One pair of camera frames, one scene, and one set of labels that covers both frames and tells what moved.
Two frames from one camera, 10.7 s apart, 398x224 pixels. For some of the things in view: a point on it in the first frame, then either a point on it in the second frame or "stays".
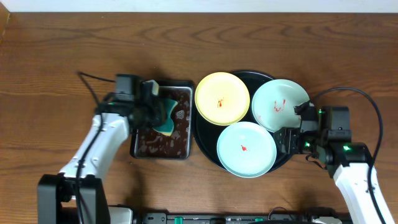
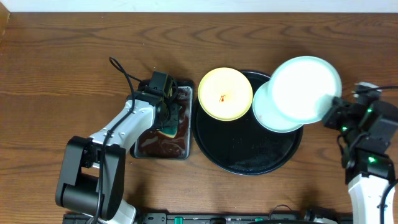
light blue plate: [246, 149] to [301, 89]
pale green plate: [273, 104] stays
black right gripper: [288, 144] to [336, 109]
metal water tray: [150, 144] stays
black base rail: [336, 216] stays
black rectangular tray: [151, 144] stays
